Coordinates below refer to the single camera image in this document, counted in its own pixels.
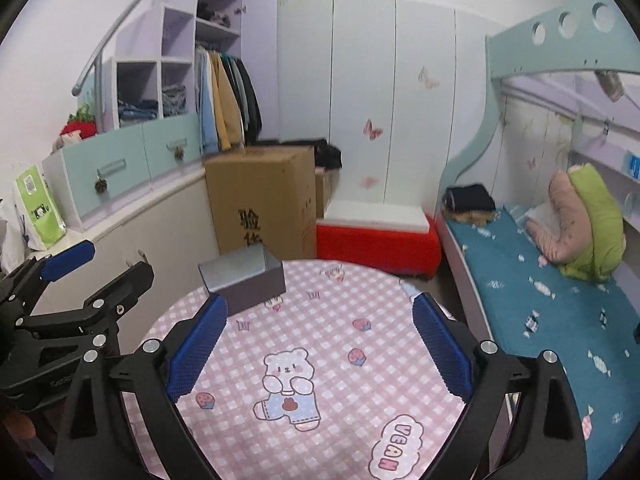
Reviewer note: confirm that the blue patterned bed sheet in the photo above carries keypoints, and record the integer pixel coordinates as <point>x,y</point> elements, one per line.
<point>525,285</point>

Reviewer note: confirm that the yellow hanging jacket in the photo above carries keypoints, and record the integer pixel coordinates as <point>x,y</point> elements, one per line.
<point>225,110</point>

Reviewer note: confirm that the large cardboard box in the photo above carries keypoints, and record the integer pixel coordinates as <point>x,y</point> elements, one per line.
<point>260,185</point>

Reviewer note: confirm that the lilac shelf unit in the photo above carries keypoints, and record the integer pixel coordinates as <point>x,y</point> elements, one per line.
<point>177,35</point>

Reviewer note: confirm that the red bench with white top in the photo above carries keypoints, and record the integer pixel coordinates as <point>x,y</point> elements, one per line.
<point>375,245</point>

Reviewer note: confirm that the black clothes pile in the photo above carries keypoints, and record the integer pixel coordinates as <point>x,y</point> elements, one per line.
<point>327,157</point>

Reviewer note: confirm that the pink checkered tablecloth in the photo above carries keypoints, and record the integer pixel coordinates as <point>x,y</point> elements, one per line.
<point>325,320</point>

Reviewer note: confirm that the faint pink butterfly sticker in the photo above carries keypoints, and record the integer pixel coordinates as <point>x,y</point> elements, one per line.
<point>369,182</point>

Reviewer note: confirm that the dark folded clothes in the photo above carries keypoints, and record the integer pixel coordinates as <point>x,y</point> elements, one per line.
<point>470,197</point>

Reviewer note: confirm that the light blue hanging shirt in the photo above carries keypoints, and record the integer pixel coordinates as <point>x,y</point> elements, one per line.
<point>206,110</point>

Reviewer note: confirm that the mint green bed frame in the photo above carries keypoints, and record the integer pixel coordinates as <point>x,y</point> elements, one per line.
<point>510,50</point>

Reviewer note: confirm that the pale butterfly sticker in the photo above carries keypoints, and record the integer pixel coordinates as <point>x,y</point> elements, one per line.
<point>429,77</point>

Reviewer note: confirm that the pink pillow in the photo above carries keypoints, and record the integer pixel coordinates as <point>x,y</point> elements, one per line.
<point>562,220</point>

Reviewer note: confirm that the green tissue pack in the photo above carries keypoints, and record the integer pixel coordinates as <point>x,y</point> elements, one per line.
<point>40,210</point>

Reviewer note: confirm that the mint green drawer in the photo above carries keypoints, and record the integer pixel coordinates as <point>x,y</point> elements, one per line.
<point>75,180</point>
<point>165,132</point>

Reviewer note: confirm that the cream cabinet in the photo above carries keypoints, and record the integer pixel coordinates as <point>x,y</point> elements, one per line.
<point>165,220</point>

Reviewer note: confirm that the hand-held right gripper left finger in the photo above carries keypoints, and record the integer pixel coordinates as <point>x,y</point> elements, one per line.
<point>197,350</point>

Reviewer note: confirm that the red pot with green plant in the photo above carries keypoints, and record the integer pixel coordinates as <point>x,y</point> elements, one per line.
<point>80,125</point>

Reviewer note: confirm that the silver metal tin box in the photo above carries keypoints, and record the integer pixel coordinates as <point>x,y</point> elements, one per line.
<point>250,285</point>

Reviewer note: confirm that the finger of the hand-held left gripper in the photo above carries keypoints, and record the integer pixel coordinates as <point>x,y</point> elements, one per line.
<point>67,260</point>
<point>125,290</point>

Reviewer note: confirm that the white wardrobe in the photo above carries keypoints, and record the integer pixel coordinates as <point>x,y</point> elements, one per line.
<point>360,60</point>

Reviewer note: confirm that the pinecone ornament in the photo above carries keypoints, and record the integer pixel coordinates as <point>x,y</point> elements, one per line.
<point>102,186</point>
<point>178,153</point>

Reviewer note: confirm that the dark hanging jackets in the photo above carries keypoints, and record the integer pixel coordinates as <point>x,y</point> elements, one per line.
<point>247,100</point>

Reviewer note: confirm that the small cardboard box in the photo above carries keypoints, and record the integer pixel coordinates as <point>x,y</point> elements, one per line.
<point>322,195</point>

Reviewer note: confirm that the folded light jeans stack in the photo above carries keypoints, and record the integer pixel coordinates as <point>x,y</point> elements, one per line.
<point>174,101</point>

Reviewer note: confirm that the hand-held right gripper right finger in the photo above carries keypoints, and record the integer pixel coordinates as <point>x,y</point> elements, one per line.
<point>442,347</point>

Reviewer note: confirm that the folded dark jeans stack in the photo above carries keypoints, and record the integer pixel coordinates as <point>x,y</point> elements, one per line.
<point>137,112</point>

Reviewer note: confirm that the green blanket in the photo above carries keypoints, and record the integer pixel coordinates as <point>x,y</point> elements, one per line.
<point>597,220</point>

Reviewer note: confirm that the folded clothes pile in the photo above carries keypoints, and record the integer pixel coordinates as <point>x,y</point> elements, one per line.
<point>215,17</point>

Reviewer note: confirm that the grey metal handrail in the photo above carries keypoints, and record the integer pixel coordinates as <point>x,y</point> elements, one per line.
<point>100,45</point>

